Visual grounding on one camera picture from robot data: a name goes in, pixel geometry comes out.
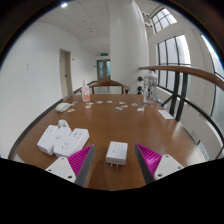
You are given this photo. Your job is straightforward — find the clear plastic drink bottle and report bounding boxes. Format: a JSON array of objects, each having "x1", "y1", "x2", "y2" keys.
[{"x1": 142, "y1": 70, "x2": 159, "y2": 105}]

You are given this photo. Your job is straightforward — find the wide black-framed window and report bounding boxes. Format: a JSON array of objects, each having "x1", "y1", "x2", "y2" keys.
[{"x1": 199, "y1": 32, "x2": 224, "y2": 129}]

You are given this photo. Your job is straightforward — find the white bottle with orange label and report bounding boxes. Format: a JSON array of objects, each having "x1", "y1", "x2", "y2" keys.
[{"x1": 80, "y1": 78, "x2": 92, "y2": 103}]

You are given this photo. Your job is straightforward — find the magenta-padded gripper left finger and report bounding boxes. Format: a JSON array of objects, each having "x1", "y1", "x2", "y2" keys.
[{"x1": 45, "y1": 143, "x2": 96, "y2": 188}]

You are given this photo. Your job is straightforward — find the white power strip cable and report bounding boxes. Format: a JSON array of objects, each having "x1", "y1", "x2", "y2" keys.
[{"x1": 56, "y1": 119, "x2": 72, "y2": 132}]

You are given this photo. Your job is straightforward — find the tall black-framed window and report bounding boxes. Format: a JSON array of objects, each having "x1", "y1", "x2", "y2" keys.
[{"x1": 156, "y1": 33, "x2": 192, "y2": 92}]

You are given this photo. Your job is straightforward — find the white power strip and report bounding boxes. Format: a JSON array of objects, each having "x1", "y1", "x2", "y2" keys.
[
  {"x1": 53, "y1": 127, "x2": 91, "y2": 159},
  {"x1": 36, "y1": 124, "x2": 68, "y2": 156}
]

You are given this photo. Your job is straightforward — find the beige side door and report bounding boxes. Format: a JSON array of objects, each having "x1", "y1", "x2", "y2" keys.
[{"x1": 58, "y1": 48, "x2": 74, "y2": 100}]

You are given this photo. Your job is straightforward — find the white charger block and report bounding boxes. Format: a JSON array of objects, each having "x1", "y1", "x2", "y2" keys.
[{"x1": 104, "y1": 140, "x2": 129, "y2": 167}]

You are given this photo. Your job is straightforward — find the glass double door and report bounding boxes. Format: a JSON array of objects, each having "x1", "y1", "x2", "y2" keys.
[{"x1": 96, "y1": 58, "x2": 112, "y2": 81}]

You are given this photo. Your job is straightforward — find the wooden chair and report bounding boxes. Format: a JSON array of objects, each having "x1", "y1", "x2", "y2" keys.
[{"x1": 88, "y1": 78, "x2": 131, "y2": 95}]

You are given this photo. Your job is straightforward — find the white computer mouse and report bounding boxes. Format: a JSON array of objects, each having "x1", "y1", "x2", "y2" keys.
[{"x1": 54, "y1": 102, "x2": 72, "y2": 114}]

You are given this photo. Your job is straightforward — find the small arched window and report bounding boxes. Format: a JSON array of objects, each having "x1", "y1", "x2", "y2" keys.
[{"x1": 150, "y1": 7, "x2": 179, "y2": 35}]

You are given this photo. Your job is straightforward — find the wooden handrail with black posts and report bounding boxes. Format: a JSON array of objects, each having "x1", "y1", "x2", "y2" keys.
[{"x1": 137, "y1": 65, "x2": 224, "y2": 160}]

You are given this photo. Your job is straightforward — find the white paper card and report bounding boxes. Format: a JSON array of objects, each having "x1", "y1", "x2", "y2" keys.
[{"x1": 157, "y1": 108, "x2": 175, "y2": 121}]

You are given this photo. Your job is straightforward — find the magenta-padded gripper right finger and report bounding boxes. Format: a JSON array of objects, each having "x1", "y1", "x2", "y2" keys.
[{"x1": 134, "y1": 143, "x2": 185, "y2": 186}]

